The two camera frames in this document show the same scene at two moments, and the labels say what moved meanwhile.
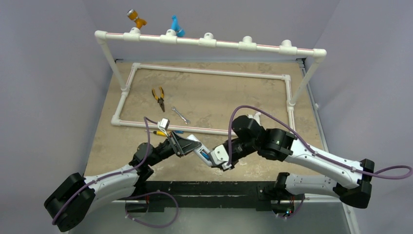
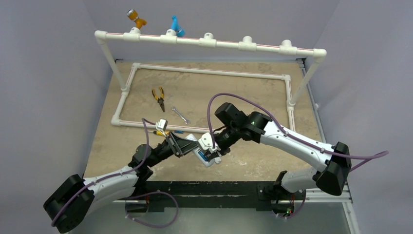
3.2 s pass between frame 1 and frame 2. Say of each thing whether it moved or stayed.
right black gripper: moved
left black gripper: stayed
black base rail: stayed
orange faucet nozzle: stayed
